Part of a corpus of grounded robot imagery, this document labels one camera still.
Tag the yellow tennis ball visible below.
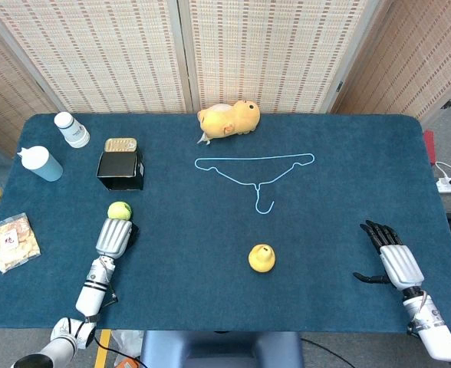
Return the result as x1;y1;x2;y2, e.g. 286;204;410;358
107;201;133;221

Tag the clear plastic bag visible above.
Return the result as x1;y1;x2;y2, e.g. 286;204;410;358
110;330;145;367

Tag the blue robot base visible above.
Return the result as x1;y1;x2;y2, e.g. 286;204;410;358
139;330;305;368

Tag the yellow plush toy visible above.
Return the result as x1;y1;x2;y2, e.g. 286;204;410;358
196;99;262;146

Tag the gold sardine tin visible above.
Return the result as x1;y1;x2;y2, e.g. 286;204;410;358
104;137;138;154

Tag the yellow rubber duck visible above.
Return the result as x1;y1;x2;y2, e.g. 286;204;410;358
248;242;277;274

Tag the blue tablecloth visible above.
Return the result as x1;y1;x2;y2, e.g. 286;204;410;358
0;112;451;335

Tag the clear bag of snacks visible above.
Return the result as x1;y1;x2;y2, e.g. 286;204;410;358
0;212;41;274

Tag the white pill bottle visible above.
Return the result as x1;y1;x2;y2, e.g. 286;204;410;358
54;111;91;149

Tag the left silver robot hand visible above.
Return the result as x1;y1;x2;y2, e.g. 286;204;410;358
95;216;140;261

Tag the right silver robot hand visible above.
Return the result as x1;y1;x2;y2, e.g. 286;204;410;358
353;219;426;291

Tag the blue cup with white lid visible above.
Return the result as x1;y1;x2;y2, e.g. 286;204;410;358
16;145;64;182

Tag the light blue wire hanger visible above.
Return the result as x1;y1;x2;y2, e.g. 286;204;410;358
194;153;316;215

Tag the black open box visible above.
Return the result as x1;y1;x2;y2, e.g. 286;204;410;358
96;149;146;192

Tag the bamboo folding screen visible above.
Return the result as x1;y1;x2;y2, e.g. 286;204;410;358
0;0;451;154

